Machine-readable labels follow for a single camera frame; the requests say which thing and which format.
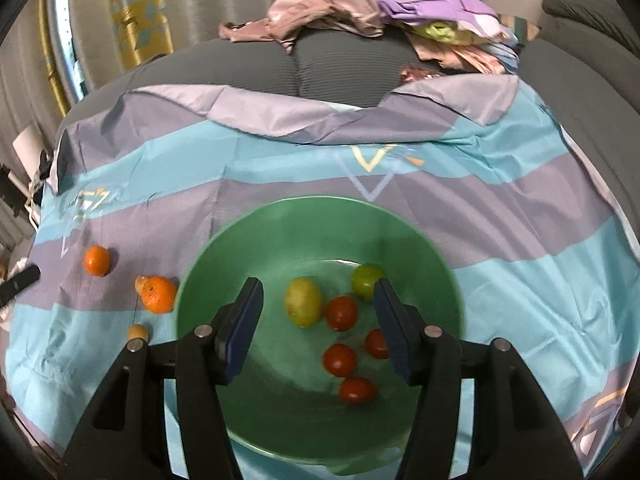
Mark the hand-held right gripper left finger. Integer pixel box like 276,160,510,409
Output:
59,276,265,480

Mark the beige pink garment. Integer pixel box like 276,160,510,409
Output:
217,0,387,54

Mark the oval yellow-green fruit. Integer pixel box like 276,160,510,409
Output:
284,276,323,329

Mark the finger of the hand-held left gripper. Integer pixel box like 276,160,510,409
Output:
0,265,41,310

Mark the purple cloth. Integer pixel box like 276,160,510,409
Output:
370,0,502,32

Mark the orange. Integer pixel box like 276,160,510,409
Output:
141,276,179,315
83,245,111,277

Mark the red tomato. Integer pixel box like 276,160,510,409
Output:
324,296,359,332
322,343,358,378
339,376,377,405
364,329,391,360

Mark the blue and grey striped blanket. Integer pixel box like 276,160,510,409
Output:
5,77,640,480

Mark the round green tomato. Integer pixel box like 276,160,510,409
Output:
351,264,386,302

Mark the window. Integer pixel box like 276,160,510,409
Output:
49,0,87,107

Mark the yellow patterned curtain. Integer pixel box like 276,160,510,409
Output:
107,0,175,69

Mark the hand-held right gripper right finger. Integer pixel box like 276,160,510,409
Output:
372,277,586,480

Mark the green bowl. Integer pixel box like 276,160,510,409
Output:
174,196,468,476

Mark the yellow-green floral cloth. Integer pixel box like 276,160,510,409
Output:
412,20,472,44

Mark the grey sofa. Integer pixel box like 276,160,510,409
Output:
55,0,640,246

